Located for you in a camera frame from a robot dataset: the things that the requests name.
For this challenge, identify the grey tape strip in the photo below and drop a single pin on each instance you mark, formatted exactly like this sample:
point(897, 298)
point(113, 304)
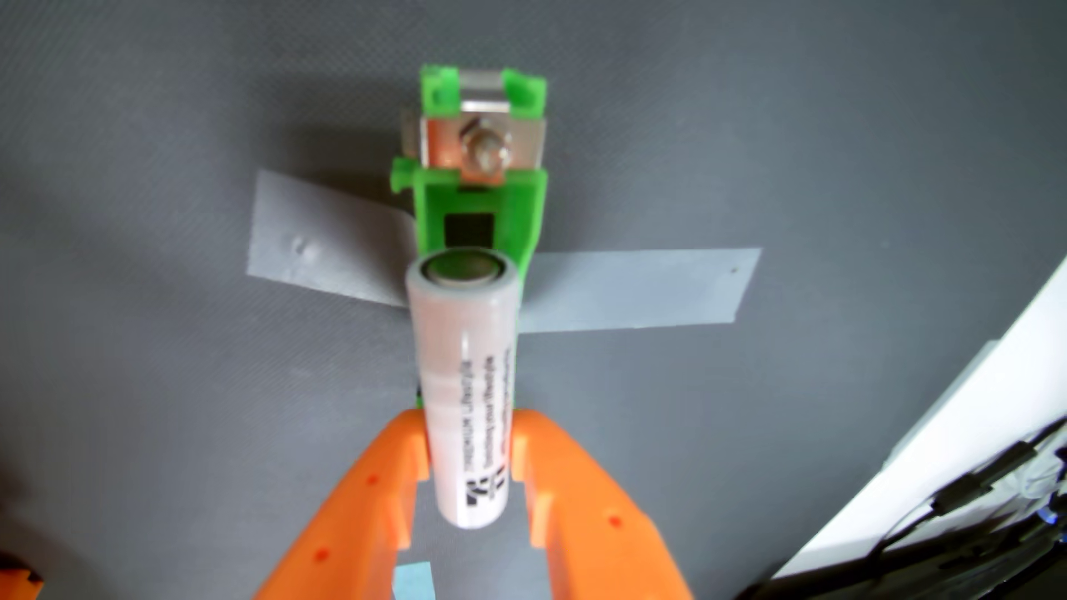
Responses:
point(633, 287)
point(325, 242)

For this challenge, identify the light blue paper strip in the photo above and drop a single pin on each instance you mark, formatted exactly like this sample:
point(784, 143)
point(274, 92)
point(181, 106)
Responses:
point(413, 583)

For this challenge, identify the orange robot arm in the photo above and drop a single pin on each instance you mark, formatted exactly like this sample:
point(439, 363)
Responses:
point(17, 583)

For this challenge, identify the green battery holder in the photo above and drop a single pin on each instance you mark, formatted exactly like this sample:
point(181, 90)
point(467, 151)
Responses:
point(433, 217)

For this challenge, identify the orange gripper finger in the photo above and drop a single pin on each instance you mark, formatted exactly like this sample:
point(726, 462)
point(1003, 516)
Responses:
point(358, 525)
point(592, 533)

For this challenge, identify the dark grey table mat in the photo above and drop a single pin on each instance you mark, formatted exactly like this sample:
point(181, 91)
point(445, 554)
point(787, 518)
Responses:
point(167, 375)

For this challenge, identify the white cylindrical battery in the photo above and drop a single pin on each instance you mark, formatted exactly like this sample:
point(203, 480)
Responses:
point(463, 375)

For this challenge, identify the black Dell laptop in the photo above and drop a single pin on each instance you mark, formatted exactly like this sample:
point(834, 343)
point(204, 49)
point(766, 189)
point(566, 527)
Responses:
point(1000, 567)

